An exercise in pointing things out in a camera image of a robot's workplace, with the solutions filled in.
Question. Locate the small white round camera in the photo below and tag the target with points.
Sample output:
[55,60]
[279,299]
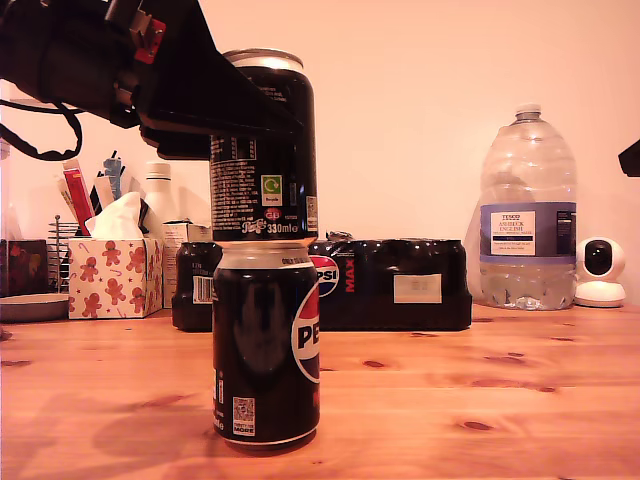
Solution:
[600,270]

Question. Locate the dark red box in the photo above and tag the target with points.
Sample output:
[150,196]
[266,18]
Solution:
[20,270]

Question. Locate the white paper tissue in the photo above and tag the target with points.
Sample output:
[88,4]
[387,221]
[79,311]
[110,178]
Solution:
[117,215]

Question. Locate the white plastic bottle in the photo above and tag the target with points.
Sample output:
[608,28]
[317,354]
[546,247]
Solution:
[159,195]

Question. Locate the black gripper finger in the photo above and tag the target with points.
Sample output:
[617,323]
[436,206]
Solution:
[210,90]
[180,145]

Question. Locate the black Pepsi Max can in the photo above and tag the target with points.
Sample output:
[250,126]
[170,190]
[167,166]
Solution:
[265,350]
[280,200]

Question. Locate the grey shallow bowl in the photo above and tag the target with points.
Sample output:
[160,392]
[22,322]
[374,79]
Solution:
[30,306]

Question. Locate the gingerbread print tissue box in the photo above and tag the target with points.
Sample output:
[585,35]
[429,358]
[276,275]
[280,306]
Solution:
[115,280]

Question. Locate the large clear water bottle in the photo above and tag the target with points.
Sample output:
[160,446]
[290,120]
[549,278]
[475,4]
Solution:
[527,225]

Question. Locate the shrink-wrapped Pepsi Max can pack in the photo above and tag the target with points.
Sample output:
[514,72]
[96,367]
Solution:
[380,300]

